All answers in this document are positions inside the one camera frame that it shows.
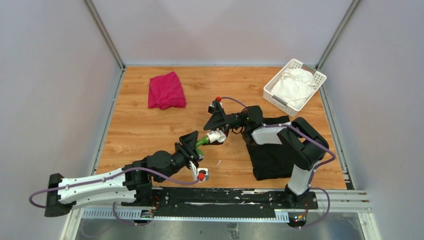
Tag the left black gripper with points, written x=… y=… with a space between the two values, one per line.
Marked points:
x=189 y=141

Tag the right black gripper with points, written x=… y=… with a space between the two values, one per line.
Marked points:
x=219 y=119

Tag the green water faucet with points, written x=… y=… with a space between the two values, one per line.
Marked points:
x=204 y=140

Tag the white pipe fitting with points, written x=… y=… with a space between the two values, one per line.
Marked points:
x=216 y=136

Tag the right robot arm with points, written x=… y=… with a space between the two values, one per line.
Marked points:
x=302 y=144

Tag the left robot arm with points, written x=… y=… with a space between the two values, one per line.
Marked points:
x=129 y=184

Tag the magenta folded cloth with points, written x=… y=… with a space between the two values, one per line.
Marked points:
x=166 y=91

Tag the black folded cloth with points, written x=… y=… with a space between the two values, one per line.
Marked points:
x=267 y=155

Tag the white plastic basket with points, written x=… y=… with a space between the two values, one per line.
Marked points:
x=320 y=78

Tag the white cloth in basket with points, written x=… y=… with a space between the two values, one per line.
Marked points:
x=294 y=87

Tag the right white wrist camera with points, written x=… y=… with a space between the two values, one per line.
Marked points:
x=216 y=106

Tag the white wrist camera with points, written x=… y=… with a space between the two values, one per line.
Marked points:
x=216 y=106
x=198 y=174

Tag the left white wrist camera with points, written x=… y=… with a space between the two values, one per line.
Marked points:
x=198 y=174

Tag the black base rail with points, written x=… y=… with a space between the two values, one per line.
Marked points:
x=198 y=202

